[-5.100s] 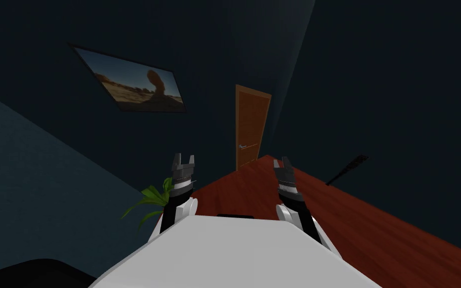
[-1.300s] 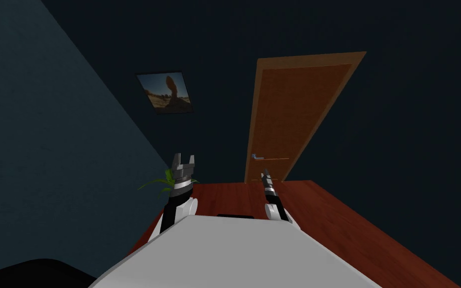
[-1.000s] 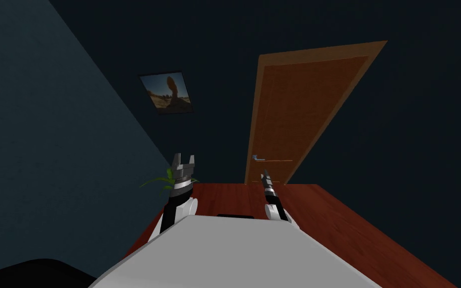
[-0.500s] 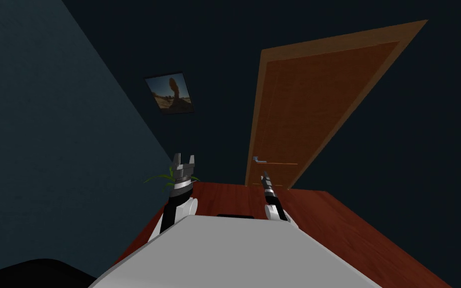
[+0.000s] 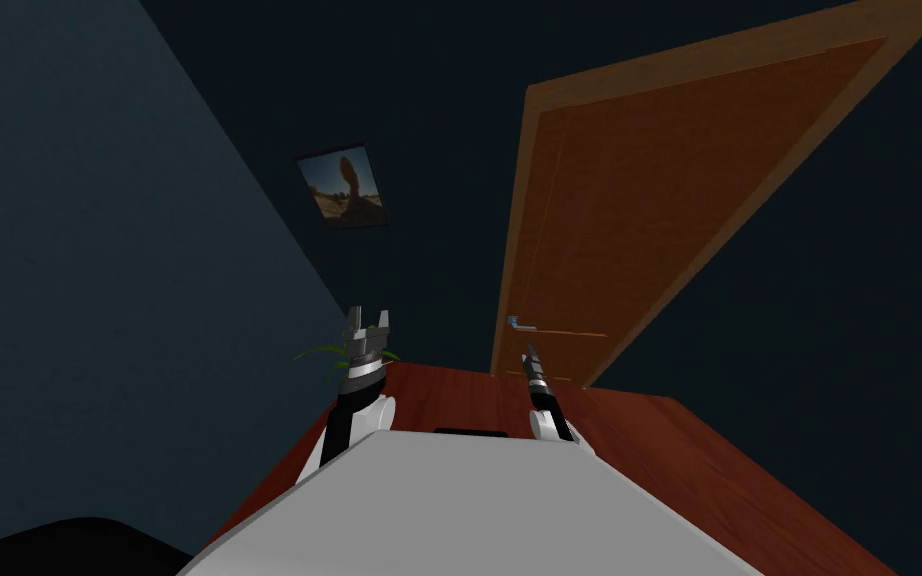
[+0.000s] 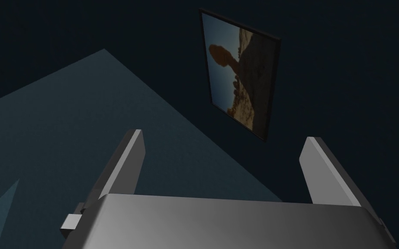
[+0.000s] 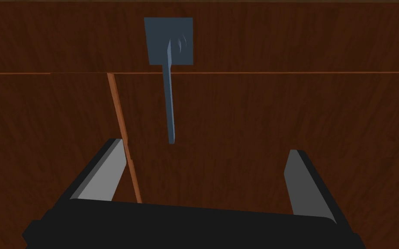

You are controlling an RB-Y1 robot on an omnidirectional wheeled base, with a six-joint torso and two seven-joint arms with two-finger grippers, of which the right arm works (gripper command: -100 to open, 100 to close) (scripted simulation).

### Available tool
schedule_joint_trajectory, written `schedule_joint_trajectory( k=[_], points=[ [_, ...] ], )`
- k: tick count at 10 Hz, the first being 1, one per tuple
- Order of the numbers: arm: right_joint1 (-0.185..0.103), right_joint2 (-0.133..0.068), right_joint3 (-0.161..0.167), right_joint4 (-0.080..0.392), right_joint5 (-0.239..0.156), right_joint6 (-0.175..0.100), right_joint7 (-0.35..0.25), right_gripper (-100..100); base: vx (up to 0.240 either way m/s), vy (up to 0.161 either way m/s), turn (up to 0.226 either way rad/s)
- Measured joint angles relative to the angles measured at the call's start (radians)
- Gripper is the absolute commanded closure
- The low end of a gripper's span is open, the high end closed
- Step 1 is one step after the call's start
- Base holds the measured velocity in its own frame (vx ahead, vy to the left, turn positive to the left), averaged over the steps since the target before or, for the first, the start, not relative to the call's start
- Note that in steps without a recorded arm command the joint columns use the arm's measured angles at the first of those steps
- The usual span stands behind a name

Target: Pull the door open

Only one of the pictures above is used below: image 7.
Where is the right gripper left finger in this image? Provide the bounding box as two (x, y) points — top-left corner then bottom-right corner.
(62, 138), (127, 202)

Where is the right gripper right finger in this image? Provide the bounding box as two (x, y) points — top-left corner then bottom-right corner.
(283, 149), (348, 225)

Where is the brown wooden cupboard door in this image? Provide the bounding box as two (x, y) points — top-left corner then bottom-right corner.
(111, 72), (399, 249)
(0, 73), (141, 249)

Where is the brown wooden drawer front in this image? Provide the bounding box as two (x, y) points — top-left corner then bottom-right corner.
(0, 2), (399, 74)

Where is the blue-grey bar handle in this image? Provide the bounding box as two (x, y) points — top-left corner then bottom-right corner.
(144, 17), (194, 145)

